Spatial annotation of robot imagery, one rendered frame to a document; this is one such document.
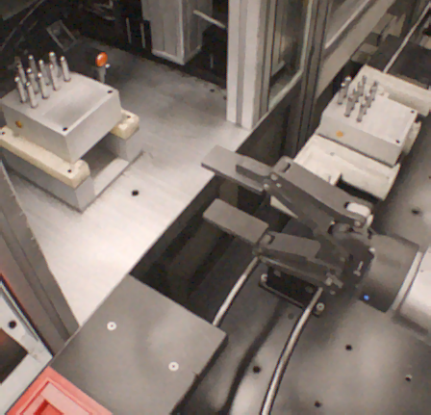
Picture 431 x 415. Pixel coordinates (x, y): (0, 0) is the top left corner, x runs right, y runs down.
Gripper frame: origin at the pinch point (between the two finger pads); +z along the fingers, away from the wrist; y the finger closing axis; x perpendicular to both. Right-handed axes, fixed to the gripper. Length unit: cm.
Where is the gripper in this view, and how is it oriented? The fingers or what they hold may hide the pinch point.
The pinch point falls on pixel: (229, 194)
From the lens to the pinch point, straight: 54.5
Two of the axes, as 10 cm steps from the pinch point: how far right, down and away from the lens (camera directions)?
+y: 0.0, -6.3, -7.8
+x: -5.5, 6.5, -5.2
